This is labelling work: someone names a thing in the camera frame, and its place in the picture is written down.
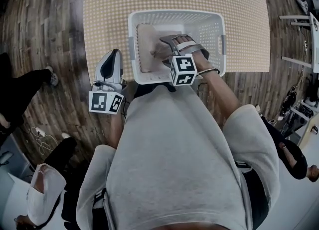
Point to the white power adapter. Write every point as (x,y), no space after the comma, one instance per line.
(40,132)

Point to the person's grey shirt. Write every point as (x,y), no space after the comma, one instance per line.
(174,154)

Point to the white desk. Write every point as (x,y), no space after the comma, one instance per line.
(309,134)

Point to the white table frame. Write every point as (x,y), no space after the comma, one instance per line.
(305,39)

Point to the person's left forearm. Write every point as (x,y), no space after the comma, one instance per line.
(116,129)

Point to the black equipment stand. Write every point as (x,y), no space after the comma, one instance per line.
(289,104)

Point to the beige pink laundry cloth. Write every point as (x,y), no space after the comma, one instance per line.
(147,49)

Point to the person's right forearm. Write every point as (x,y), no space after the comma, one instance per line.
(219,92)

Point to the person's right hand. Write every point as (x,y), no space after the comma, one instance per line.
(181,40)

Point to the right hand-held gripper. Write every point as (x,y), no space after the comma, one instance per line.
(184,71)

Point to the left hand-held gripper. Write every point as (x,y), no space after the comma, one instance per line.
(106,99)

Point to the white plastic laundry basket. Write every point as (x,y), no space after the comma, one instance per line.
(214,28)

